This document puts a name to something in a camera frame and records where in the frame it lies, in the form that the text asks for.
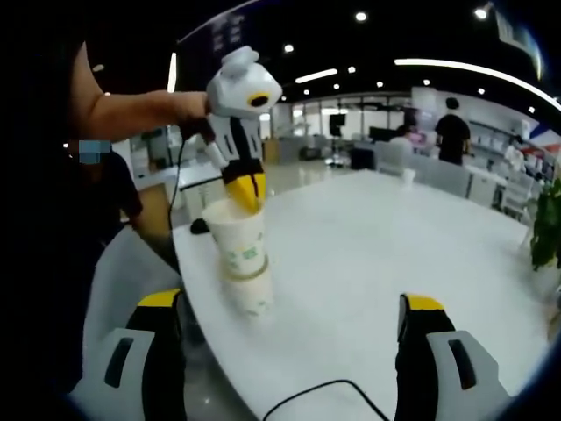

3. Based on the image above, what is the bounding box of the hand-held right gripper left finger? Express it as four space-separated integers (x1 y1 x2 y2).
69 288 188 421

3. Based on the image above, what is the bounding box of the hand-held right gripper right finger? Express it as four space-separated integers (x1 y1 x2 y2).
394 292 513 421

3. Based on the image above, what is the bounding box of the person's left hand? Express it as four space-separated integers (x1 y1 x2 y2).
168 90 215 137

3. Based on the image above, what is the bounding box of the short ceiling light strip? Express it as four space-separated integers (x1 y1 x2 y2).
295 68 338 84

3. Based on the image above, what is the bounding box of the brown cabinet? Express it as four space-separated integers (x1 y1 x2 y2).
126 182 176 264

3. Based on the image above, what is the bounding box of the light grey office chair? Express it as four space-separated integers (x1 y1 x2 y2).
81 225 183 382

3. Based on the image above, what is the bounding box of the white table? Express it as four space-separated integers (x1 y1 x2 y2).
170 168 553 421

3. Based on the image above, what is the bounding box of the group of round ceiling spotlights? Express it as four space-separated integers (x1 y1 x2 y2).
282 6 536 113

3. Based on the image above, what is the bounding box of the person's black shirt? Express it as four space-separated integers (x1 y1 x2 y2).
17 39 110 391

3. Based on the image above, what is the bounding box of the potted green plant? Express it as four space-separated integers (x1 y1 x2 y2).
528 177 561 271

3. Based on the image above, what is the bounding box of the white slatted chair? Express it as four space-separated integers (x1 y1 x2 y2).
501 173 534 220

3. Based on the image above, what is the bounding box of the curved ceiling light strip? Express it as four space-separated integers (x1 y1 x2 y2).
394 57 561 113

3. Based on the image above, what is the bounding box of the ceiling air conditioner vent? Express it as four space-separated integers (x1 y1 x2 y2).
494 8 543 56

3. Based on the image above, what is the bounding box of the left hand-held gripper cable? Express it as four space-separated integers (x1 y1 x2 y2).
166 129 194 233

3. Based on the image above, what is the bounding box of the hand-held gripper cable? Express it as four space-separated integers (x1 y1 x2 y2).
262 379 389 421
166 129 194 233

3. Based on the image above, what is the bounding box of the right hand-held gripper cable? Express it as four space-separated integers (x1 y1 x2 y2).
262 379 389 421

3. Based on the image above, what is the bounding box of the white wall shelf unit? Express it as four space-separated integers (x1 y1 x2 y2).
471 118 534 150

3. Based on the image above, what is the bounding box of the red blue wall banner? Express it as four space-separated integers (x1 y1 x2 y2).
532 122 561 153

